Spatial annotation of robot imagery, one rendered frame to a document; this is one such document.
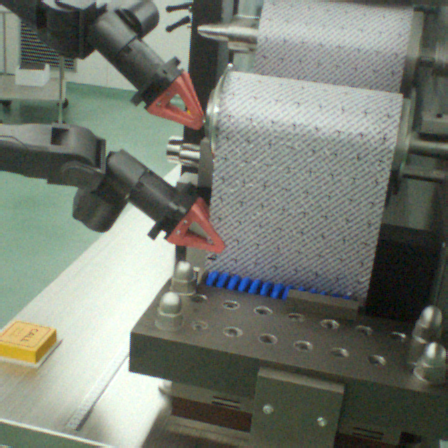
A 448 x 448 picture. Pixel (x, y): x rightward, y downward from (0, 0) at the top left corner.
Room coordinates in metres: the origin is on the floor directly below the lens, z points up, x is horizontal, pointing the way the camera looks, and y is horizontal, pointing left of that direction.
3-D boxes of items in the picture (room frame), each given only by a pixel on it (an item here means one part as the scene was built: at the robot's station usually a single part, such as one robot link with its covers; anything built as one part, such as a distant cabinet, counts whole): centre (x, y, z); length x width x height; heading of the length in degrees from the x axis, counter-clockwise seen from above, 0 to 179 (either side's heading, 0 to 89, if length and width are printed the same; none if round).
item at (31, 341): (0.88, 0.27, 0.91); 0.07 x 0.07 x 0.02; 78
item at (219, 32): (1.26, 0.04, 1.33); 0.06 x 0.03 x 0.03; 78
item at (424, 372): (0.71, -0.27, 1.05); 0.04 x 0.04 x 0.04
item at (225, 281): (0.89, -0.10, 1.03); 0.21 x 0.04 x 0.03; 78
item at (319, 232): (0.91, -0.10, 1.11); 0.23 x 0.01 x 0.18; 78
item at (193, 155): (1.04, 0.04, 1.05); 0.06 x 0.05 x 0.31; 78
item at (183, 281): (0.87, 0.04, 1.05); 0.04 x 0.04 x 0.04
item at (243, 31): (1.24, -0.02, 1.33); 0.06 x 0.06 x 0.06; 78
